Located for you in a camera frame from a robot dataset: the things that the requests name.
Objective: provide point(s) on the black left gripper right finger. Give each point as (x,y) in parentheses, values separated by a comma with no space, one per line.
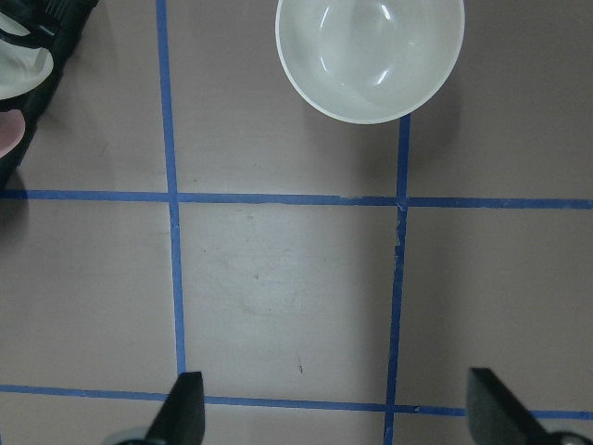
(495,415)

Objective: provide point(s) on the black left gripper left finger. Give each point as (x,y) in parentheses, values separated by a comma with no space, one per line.
(181,419)

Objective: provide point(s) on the white ceramic bowl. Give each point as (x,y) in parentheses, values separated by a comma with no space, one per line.
(368,62)

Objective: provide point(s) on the pink plate in rack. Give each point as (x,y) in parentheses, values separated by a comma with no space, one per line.
(12,127)

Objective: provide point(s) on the cream plate in rack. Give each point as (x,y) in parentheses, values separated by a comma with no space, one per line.
(26,60)

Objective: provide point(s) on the black plate rack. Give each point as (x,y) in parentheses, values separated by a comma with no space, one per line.
(64,21)

